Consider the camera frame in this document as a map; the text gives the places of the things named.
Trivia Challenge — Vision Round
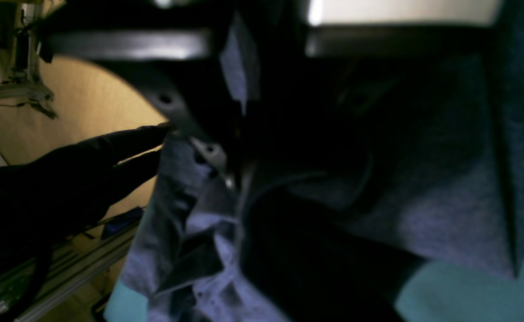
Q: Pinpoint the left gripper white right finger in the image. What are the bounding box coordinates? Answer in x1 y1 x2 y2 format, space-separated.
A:
297 0 504 122

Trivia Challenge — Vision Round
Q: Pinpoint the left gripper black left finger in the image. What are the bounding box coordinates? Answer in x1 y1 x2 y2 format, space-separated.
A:
38 0 253 188

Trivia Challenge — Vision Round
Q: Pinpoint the blue-grey T-shirt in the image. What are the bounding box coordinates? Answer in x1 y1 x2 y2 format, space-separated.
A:
137 0 524 322

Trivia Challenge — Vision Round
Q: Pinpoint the black bag, bottom right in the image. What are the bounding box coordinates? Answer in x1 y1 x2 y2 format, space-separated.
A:
0 123 173 291

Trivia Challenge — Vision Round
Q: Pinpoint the teal table cloth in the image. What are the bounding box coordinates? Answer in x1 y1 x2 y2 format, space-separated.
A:
103 224 524 322

